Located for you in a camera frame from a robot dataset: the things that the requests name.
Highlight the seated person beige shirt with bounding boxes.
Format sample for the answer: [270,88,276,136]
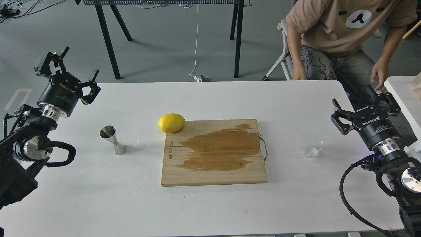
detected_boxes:
[285,0,418,107]

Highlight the steel double jigger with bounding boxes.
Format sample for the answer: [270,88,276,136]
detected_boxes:
[99,125,127,155]

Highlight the wooden stick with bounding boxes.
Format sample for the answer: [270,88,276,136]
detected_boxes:
[402,20,421,39]

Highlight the white office chair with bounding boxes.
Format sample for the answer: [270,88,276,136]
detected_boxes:
[261,19,293,81]

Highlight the small clear glass cup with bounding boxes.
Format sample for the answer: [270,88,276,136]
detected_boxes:
[302,137,324,158]

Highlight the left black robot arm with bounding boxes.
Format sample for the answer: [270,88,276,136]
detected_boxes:
[0,47,100,207]

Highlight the white side table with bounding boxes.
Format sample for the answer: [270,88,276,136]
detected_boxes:
[385,76,421,136]

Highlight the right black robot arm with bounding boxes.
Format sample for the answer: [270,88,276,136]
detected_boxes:
[331,93,421,237]

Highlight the black floor cables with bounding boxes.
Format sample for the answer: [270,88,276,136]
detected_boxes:
[0,0,66,24]

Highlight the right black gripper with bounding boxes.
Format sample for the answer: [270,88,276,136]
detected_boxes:
[331,85,402,152]

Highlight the yellow lemon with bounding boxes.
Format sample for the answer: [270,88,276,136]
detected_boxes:
[157,114,185,133]

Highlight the black frame background table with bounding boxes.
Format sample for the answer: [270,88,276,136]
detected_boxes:
[75,0,251,80]

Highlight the wooden cutting board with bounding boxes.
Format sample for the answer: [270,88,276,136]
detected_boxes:
[161,119,267,187]

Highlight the white hanging cable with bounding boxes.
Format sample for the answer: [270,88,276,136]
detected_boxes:
[189,4,209,82]

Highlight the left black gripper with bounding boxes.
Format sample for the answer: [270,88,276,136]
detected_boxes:
[34,46,101,117]

